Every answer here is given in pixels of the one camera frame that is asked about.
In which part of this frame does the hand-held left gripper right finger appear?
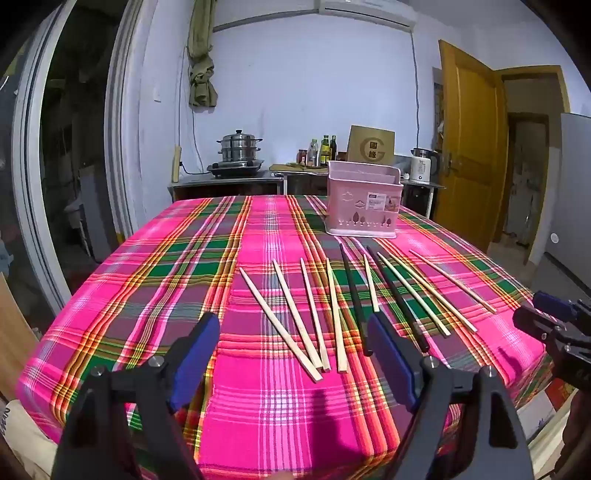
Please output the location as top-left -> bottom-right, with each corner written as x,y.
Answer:
367,314 -> 529,480

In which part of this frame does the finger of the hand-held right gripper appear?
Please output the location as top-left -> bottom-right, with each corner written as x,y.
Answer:
513,307 -> 558,342
533,291 -> 579,321

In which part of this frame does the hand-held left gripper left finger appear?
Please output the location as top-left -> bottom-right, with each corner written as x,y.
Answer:
51,313 -> 221,480

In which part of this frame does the black chopstick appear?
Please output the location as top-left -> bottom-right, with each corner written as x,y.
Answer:
339,243 -> 374,357
366,246 -> 431,353

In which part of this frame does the pink plastic utensil basket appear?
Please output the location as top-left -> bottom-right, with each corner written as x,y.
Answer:
327,161 -> 402,239

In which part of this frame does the row of wooden chopsticks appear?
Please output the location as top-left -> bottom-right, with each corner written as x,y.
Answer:
239,249 -> 498,383

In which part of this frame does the pink plaid tablecloth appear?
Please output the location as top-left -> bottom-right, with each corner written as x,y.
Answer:
16,194 -> 555,480

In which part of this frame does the grey refrigerator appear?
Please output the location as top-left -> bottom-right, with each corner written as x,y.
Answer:
529,112 -> 591,283

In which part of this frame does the yellow wooden door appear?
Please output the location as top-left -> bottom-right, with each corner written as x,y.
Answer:
438,39 -> 509,256

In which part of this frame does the steel table with shelves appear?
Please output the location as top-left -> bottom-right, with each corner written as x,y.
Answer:
167,168 -> 285,204

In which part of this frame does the steel gas stove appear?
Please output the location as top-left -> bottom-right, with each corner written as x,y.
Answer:
206,159 -> 266,179

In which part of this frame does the white electric kettle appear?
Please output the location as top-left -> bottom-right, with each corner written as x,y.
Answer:
410,148 -> 442,184

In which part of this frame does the white printed bag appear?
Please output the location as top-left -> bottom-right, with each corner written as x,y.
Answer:
0,399 -> 61,480

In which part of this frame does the wooden cutting board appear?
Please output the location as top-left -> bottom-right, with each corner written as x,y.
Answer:
269,162 -> 329,172

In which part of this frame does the stainless steel steamer pot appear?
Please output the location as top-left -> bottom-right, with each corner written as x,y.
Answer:
217,130 -> 264,163

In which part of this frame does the gold cardboard box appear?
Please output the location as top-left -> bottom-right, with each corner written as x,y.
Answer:
347,124 -> 396,166

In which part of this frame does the green knotted curtain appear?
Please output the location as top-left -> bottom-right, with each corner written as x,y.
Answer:
187,0 -> 219,109

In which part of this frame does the white air conditioner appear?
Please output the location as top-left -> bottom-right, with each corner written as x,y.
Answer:
316,0 -> 416,31

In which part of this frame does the wall hanging scroll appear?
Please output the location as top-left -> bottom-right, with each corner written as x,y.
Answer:
431,67 -> 445,153

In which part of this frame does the yellow wooden door frame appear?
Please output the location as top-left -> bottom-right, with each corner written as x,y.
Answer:
501,65 -> 571,267

